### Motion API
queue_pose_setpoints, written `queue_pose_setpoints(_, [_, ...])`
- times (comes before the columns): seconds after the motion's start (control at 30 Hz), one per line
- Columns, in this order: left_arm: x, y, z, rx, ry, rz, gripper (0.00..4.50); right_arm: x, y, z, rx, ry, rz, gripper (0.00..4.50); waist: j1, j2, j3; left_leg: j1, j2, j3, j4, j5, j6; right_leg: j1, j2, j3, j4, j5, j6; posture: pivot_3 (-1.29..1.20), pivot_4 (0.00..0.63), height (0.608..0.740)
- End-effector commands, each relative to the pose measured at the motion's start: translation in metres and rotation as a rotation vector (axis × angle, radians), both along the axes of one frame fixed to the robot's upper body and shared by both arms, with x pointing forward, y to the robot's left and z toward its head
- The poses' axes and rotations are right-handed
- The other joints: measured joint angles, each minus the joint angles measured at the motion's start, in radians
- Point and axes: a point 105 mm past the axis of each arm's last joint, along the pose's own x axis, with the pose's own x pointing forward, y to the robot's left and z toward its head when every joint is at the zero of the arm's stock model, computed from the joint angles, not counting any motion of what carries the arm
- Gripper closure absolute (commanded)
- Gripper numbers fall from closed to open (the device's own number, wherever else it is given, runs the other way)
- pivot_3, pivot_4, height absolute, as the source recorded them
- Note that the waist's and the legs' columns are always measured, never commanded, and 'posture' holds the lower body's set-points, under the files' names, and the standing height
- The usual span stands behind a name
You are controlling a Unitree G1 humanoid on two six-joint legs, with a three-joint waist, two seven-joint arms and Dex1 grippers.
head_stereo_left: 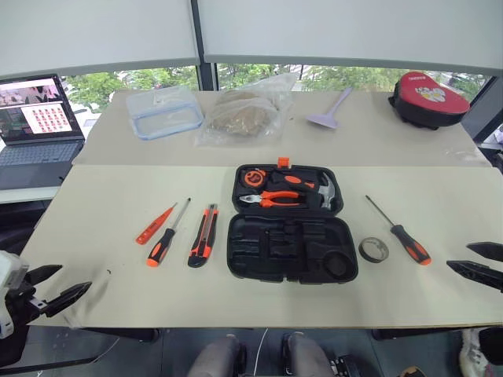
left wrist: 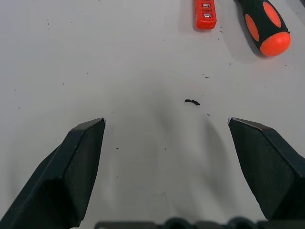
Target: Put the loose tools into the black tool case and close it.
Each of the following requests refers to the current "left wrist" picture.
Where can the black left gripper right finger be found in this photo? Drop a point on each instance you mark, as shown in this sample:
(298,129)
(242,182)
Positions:
(269,171)

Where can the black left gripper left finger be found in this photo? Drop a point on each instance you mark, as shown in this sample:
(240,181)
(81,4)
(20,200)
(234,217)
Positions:
(59,181)

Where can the orange USB hub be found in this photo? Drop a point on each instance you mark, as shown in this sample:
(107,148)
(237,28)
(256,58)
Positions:
(205,22)

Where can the small black scrap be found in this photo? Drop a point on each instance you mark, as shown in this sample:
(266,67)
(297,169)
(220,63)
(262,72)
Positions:
(192,101)

